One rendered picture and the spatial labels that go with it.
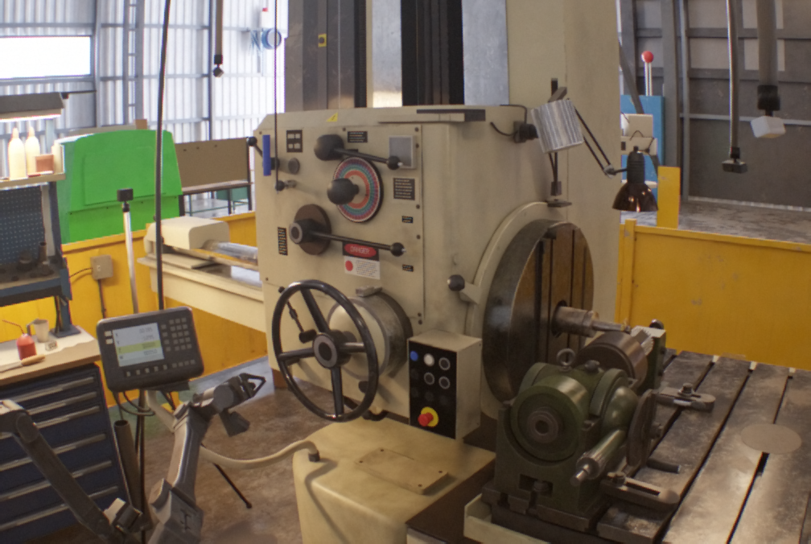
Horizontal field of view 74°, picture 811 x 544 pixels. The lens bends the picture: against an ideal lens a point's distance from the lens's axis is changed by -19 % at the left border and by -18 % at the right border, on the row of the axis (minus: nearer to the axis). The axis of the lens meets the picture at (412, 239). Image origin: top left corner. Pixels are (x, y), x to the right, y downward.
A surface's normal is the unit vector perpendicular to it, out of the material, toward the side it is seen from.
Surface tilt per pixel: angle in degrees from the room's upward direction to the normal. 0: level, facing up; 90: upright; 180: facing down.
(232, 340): 90
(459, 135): 90
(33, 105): 58
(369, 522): 90
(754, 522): 0
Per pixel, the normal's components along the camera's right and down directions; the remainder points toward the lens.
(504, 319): -0.61, -0.07
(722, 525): -0.02, -0.98
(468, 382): 0.78, 0.11
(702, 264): -0.62, 0.15
